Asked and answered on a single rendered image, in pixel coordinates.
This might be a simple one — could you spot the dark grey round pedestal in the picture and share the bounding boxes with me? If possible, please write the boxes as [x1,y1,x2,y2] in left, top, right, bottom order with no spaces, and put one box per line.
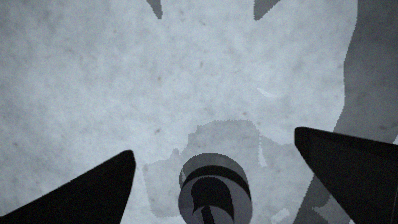
[178,165,253,224]

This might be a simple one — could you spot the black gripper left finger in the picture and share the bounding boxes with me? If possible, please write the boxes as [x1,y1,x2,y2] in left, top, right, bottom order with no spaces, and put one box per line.
[0,150,136,224]

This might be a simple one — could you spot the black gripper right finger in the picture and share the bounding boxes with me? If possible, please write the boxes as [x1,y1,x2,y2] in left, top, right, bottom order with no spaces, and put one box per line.
[294,126,398,224]

